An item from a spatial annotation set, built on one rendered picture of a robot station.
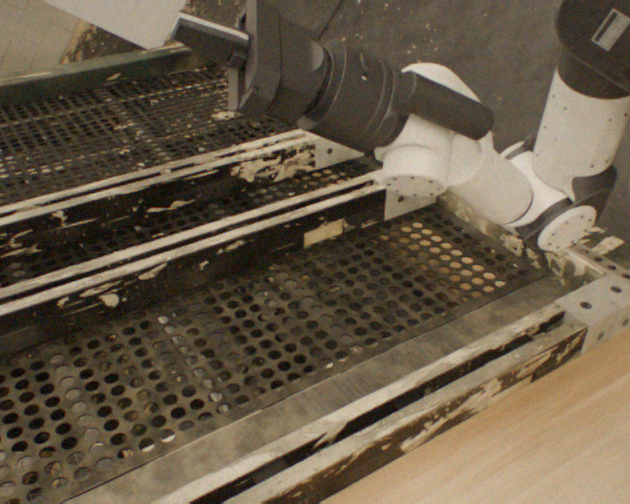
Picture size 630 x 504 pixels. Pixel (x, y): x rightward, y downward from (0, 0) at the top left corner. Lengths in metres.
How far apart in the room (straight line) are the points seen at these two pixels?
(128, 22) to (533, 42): 2.59
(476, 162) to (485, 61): 1.79
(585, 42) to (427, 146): 0.18
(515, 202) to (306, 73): 0.33
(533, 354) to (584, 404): 0.09
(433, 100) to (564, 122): 0.21
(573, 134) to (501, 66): 1.69
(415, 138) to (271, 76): 0.16
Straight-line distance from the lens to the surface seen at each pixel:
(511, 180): 0.79
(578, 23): 0.69
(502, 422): 0.86
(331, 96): 0.59
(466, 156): 0.74
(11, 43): 5.74
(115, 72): 1.91
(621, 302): 1.01
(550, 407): 0.90
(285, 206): 1.12
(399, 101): 0.61
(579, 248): 1.13
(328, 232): 1.15
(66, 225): 1.21
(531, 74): 2.39
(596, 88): 0.74
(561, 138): 0.79
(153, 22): 4.33
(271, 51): 0.57
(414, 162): 0.63
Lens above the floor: 1.90
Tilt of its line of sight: 43 degrees down
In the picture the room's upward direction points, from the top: 74 degrees counter-clockwise
